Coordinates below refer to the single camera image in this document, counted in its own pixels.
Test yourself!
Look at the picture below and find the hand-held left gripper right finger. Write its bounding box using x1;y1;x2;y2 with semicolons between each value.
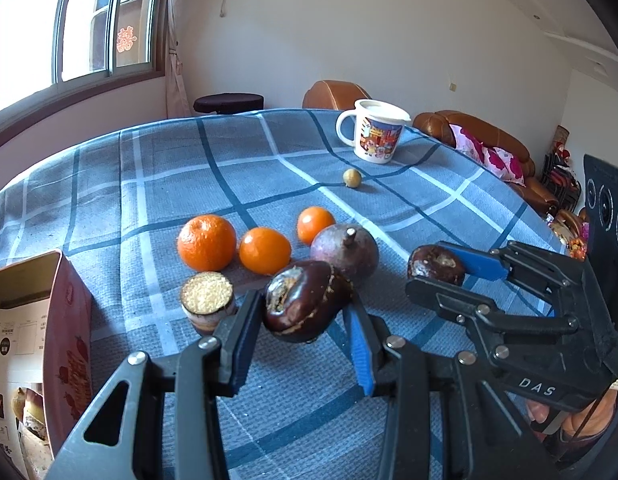
341;302;560;480

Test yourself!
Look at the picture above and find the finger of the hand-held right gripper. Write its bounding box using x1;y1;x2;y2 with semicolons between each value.
406;279;580;361
439;241;584;288

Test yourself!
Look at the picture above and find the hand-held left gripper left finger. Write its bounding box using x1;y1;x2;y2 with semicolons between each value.
44;290;264;480

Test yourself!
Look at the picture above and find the small dark water chestnut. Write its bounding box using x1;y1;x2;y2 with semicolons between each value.
408;245;466;286

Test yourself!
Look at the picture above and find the large dark water chestnut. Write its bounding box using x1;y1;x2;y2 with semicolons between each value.
263;260;354;343

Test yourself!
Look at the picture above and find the medium smooth orange mandarin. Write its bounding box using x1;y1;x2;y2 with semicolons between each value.
239;227;292;276

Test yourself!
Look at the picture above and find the large rough orange mandarin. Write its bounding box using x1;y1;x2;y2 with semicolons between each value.
177;214;238;272

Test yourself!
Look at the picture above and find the red and white cardboard box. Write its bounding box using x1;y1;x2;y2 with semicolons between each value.
0;250;93;480

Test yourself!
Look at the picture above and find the person's right hand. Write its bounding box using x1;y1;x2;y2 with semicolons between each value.
529;392;618;443

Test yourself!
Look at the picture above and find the purple passion fruit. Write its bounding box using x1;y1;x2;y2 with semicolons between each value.
310;223;380;288

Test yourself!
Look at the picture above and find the pink floral blanket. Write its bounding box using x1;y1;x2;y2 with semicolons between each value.
449;124;526;187

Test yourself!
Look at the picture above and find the black cluttered rack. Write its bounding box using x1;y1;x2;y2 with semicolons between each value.
540;125;586;213

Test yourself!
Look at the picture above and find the brown leather sofa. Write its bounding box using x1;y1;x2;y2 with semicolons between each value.
413;110;560;217

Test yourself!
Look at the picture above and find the small orange mandarin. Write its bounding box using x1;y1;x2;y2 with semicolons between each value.
297;206;336;246

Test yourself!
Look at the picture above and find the white printed mug with lid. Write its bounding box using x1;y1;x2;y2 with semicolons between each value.
336;99;412;164

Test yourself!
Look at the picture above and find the blue plaid cloth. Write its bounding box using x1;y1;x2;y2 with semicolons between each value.
0;108;570;480

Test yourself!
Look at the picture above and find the brown leather armchair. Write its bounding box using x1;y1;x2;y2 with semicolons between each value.
303;80;372;111

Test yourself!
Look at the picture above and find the dark round stool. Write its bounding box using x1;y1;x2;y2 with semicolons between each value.
193;93;266;116

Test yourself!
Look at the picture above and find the pink tied curtain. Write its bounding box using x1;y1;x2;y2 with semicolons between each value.
166;0;193;119

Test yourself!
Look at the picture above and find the sliding glass window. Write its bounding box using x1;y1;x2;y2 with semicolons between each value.
0;0;170;116

